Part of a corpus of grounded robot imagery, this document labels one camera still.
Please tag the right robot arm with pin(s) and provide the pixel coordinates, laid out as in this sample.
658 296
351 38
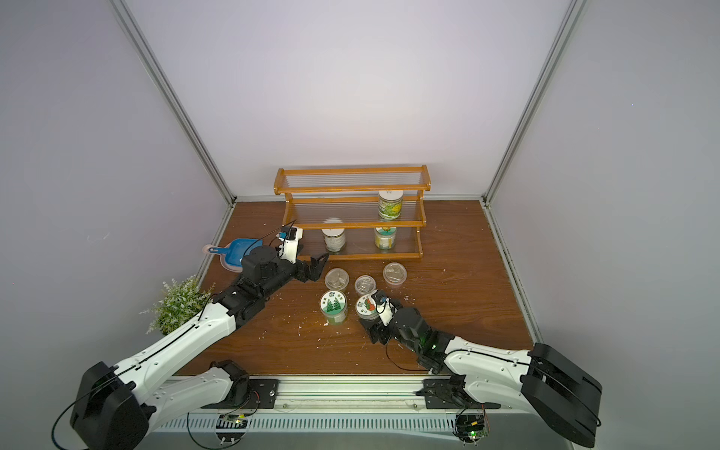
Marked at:
541 380

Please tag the green yellow label jar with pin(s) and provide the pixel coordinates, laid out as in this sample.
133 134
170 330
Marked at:
390 204

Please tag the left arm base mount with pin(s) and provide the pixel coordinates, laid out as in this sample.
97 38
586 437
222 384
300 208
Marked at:
245 392

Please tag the teal-lid jar bottom right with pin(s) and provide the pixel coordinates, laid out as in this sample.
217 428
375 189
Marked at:
385 238

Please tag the white-lid jar bottom left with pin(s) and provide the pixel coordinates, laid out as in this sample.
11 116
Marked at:
334 234

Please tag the red seed cup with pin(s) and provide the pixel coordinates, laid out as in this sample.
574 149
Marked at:
365 284

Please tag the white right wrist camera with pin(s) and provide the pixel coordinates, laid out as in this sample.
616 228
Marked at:
386 306

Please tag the yellow seed cup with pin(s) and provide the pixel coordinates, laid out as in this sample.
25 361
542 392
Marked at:
337 279

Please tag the left circuit board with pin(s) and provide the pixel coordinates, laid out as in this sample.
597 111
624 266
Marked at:
231 428

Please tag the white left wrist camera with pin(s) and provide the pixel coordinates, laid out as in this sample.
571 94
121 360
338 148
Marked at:
289 237

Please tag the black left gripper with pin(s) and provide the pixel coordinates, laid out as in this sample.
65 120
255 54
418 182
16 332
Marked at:
304 267

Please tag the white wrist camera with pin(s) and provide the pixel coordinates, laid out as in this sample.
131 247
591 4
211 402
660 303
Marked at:
289 237
386 306

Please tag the green mimosa seed jar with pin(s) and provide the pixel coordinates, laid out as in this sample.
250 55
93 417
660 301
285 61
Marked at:
334 306

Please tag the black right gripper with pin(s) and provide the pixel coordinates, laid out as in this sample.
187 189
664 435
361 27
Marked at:
380 327

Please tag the strawberry lid seed jar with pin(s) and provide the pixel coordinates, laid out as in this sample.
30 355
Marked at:
366 308

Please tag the small green potted plant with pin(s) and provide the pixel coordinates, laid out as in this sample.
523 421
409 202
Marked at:
182 300

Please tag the right circuit board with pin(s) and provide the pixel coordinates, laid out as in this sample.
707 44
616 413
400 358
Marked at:
471 428

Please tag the circuit board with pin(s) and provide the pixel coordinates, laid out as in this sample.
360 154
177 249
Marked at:
471 428
231 428

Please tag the blue plastic dustpan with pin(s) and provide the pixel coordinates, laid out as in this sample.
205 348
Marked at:
236 250

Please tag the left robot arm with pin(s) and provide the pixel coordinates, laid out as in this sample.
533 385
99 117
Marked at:
117 406

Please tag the orange wooden three-tier shelf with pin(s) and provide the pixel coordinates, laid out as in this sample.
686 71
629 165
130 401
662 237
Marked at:
351 194

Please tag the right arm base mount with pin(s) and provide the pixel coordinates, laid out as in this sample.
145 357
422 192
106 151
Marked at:
449 393

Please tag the clear grey seed cup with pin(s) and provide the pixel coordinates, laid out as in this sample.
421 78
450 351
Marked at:
395 274

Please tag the aluminium front rail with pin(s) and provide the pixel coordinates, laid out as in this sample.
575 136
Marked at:
358 404

